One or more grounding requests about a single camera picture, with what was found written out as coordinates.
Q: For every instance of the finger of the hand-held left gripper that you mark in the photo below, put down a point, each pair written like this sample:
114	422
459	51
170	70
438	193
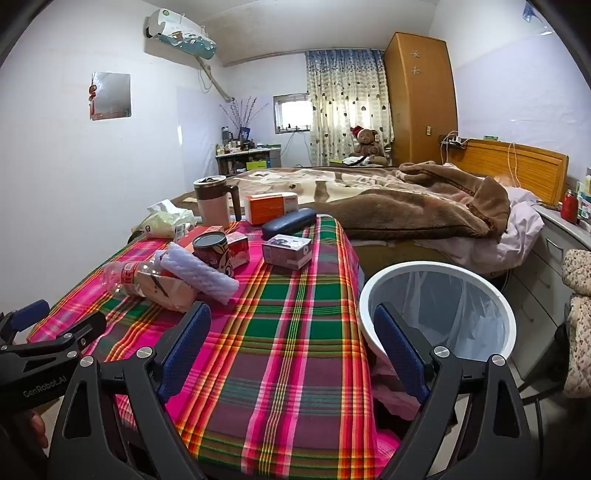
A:
30	314
87	327

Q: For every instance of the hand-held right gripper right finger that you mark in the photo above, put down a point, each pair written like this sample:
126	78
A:
397	350

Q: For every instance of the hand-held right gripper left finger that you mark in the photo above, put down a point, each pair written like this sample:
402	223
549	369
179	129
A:
184	350

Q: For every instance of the clear plastic bottle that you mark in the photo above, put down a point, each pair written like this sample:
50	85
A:
124	277
171	293

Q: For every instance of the white foam net sleeve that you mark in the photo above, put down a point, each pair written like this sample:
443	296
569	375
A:
198	272

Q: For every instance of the white trash bin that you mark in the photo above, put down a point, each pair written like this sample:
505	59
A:
438	266

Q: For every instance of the red cartoon can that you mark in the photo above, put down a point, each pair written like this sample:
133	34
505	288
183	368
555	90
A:
212	254

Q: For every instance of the small red white carton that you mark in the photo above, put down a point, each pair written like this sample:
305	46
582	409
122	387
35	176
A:
238	251

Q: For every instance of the grey printed cardboard box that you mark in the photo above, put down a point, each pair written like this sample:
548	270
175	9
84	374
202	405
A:
286	254

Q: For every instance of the person's left hand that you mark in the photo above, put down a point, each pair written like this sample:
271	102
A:
36	431

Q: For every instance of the clear plastic bin liner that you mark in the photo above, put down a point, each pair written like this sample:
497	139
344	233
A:
461	314

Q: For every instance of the plaid tablecloth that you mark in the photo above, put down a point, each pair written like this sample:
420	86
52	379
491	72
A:
286	369

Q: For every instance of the brown travel mug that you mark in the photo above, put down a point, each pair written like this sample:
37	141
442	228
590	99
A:
212	203

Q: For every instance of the brown plush blanket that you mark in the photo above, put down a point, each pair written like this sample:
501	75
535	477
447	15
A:
369	198

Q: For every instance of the grey drawer nightstand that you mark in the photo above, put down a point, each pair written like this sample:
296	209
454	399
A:
540	277

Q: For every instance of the dark blue glasses case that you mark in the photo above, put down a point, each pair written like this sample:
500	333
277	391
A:
288	224

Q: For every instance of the orange white box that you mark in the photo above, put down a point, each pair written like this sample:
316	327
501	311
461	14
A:
270	210

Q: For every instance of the floral quilt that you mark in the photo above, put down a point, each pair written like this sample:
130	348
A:
579	277

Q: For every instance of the grey desk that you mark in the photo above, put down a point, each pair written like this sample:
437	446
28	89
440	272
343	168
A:
240	159

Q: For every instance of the green storage box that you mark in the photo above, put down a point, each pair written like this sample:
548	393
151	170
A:
257	164

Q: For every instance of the brown teddy bear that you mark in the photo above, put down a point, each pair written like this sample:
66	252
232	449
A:
369	143

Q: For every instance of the row of cosmetic bottles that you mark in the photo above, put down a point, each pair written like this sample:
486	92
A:
233	146

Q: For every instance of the white power strip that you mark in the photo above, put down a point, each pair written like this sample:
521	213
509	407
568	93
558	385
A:
455	140

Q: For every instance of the red jar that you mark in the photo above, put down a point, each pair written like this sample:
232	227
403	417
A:
570	207

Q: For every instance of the vase of dried branches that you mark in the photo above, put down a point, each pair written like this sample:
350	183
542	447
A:
242	115

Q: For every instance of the wooden wardrobe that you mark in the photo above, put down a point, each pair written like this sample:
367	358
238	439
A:
415	101

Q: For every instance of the heart print curtain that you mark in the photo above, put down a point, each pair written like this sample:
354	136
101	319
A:
341	106

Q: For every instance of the pale green carton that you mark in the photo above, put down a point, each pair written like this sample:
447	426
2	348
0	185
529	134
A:
587	185

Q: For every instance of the small window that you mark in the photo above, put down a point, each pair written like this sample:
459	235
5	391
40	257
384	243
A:
291	113

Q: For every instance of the air conditioner pipe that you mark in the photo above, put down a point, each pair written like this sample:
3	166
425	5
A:
219	87

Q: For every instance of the covered air conditioner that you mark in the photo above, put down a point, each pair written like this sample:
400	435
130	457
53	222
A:
180	34

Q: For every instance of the wall mirror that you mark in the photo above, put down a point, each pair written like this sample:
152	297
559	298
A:
111	94

